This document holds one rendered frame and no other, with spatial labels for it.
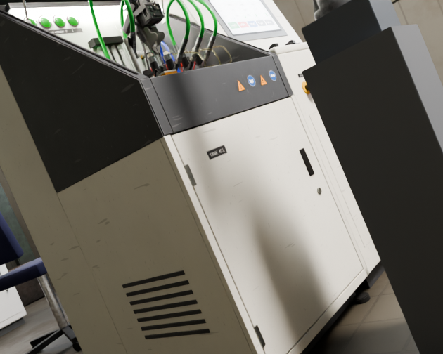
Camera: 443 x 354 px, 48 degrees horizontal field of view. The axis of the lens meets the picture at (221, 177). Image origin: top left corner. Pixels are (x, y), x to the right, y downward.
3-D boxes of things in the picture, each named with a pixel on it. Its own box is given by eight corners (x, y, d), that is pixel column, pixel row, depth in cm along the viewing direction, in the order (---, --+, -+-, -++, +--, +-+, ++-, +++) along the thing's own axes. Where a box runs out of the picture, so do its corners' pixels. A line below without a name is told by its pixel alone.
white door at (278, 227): (273, 370, 132) (171, 135, 130) (266, 370, 133) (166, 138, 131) (365, 268, 181) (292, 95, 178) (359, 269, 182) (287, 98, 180)
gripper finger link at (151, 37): (159, 48, 163) (148, 22, 163) (149, 56, 167) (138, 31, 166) (166, 47, 165) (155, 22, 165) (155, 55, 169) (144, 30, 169)
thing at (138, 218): (281, 411, 130) (162, 136, 128) (149, 405, 169) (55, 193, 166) (377, 291, 183) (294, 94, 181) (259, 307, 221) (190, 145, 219)
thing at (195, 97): (174, 133, 131) (150, 77, 131) (163, 138, 134) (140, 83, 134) (288, 96, 178) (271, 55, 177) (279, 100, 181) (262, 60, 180)
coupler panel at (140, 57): (148, 90, 200) (118, 19, 199) (143, 93, 202) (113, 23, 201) (170, 86, 210) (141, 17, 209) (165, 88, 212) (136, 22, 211)
